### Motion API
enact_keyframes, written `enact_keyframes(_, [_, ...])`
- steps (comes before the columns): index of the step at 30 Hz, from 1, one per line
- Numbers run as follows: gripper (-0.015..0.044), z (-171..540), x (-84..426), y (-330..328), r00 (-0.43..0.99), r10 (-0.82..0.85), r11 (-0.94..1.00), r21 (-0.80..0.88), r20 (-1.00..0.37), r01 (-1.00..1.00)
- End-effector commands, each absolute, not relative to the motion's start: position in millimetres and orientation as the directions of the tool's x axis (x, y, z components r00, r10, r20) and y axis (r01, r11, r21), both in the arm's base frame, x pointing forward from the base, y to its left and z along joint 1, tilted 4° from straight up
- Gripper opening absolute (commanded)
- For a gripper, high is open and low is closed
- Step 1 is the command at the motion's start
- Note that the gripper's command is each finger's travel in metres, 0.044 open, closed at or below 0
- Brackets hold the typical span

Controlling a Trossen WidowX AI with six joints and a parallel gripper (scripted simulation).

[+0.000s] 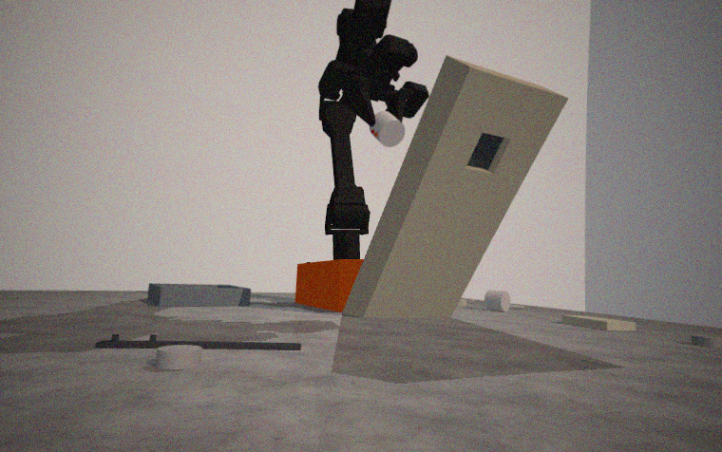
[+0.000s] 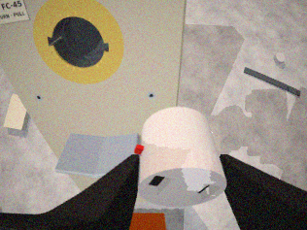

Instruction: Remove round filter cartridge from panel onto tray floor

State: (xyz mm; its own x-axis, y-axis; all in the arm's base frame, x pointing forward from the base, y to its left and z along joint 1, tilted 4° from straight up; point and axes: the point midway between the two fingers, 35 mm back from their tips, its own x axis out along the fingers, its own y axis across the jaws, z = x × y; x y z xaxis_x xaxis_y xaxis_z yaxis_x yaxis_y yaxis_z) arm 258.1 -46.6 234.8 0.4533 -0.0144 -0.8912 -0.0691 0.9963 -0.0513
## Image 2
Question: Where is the white cylinder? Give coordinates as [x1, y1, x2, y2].
[134, 107, 227, 208]

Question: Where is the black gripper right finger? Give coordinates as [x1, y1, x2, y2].
[220, 154, 307, 230]

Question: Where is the grey short cylinder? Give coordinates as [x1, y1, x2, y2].
[273, 52, 285, 64]

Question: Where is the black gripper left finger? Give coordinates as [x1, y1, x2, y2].
[0, 154, 139, 230]

